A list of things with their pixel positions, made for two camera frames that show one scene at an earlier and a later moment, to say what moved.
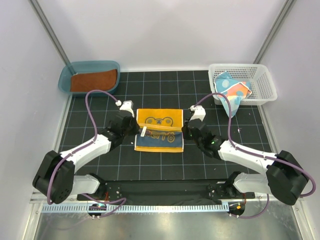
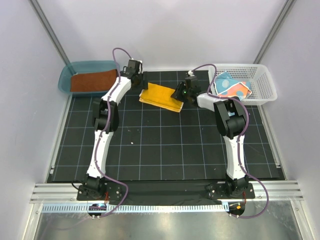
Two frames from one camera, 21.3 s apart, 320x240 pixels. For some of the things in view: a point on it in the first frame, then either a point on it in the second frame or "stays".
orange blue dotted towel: x=235 y=92 stays
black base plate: x=158 y=192 stays
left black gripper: x=135 y=130 -> x=144 y=77
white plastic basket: x=262 y=85 stays
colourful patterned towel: x=166 y=125 -> x=161 y=96
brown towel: x=100 y=80 stays
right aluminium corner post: x=273 y=31 stays
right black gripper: x=185 y=129 -> x=177 y=94
